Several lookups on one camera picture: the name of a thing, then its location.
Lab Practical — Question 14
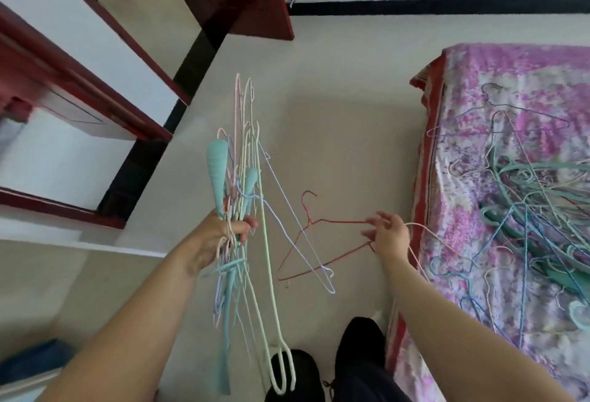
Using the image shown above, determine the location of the person's right hand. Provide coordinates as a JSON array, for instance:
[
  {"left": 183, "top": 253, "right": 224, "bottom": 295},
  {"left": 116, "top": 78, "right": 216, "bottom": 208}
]
[{"left": 361, "top": 211, "right": 412, "bottom": 262}]

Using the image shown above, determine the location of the person's left hand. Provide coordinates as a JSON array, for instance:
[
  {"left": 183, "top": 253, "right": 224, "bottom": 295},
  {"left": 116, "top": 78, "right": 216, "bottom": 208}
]
[{"left": 187, "top": 209, "right": 260, "bottom": 278}]

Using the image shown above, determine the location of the red wire clothes hanger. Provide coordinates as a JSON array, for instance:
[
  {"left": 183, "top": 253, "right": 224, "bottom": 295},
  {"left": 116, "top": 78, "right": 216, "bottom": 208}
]
[{"left": 277, "top": 191, "right": 376, "bottom": 288}]

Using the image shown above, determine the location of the bunch of pastel clothes hangers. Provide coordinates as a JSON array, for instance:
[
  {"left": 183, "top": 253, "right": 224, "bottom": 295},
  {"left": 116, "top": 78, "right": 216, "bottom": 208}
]
[{"left": 203, "top": 74, "right": 336, "bottom": 394}]

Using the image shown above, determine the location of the person's left forearm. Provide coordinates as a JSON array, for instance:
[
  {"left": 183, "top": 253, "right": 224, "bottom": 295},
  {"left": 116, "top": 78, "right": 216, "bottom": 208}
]
[{"left": 34, "top": 231, "right": 217, "bottom": 402}]

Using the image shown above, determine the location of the person's right forearm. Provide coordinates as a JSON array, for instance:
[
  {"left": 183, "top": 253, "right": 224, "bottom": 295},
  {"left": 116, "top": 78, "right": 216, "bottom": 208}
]
[{"left": 376, "top": 250, "right": 577, "bottom": 402}]

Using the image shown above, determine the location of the red patterned mattress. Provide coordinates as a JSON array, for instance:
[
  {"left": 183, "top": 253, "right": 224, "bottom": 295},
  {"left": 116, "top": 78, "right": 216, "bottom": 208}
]
[{"left": 385, "top": 54, "right": 448, "bottom": 372}]

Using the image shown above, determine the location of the person's right leg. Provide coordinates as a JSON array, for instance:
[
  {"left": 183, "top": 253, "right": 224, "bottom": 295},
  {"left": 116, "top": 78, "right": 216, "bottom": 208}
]
[{"left": 334, "top": 317, "right": 412, "bottom": 402}]

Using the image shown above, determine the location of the person's leg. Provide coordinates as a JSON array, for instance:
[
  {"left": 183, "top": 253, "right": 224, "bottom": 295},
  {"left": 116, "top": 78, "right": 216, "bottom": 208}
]
[
  {"left": 334, "top": 317, "right": 412, "bottom": 402},
  {"left": 265, "top": 349, "right": 325, "bottom": 402}
]

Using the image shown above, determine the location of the person's left leg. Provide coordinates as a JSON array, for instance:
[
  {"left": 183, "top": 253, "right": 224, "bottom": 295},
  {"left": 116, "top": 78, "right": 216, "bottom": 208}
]
[{"left": 265, "top": 349, "right": 325, "bottom": 402}]

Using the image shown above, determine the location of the pile of tangled clothes hangers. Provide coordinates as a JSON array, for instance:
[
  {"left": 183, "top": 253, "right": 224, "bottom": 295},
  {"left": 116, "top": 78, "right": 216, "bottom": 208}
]
[{"left": 406, "top": 84, "right": 590, "bottom": 352}]

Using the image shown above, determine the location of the pink floral bedsheet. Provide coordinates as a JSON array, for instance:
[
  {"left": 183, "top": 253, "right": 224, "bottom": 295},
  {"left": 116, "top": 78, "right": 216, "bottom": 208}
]
[{"left": 392, "top": 43, "right": 590, "bottom": 402}]

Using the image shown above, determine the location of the blue cloth bundle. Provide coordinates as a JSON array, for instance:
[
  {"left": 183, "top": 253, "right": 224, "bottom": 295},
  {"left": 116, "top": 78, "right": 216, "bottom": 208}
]
[{"left": 0, "top": 339, "right": 77, "bottom": 386}]

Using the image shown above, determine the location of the dark red wooden wardrobe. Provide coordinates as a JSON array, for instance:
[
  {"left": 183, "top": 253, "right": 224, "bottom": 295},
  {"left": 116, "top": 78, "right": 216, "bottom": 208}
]
[{"left": 0, "top": 0, "right": 192, "bottom": 232}]

